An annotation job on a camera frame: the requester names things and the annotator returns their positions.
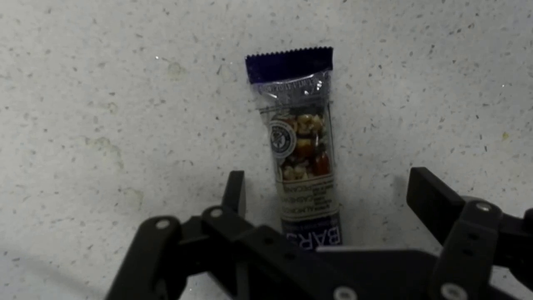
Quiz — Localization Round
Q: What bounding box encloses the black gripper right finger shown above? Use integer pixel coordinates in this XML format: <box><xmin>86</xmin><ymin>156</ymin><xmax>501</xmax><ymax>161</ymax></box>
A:
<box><xmin>404</xmin><ymin>166</ymin><xmax>533</xmax><ymax>300</ymax></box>

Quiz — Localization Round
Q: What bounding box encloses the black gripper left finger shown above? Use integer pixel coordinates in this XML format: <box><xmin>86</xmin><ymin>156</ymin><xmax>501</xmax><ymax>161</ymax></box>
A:
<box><xmin>104</xmin><ymin>169</ymin><xmax>356</xmax><ymax>300</ymax></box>

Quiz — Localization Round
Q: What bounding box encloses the nut bar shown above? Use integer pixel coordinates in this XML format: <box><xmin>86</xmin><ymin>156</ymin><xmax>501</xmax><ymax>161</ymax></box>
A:
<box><xmin>244</xmin><ymin>46</ymin><xmax>344</xmax><ymax>254</ymax></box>

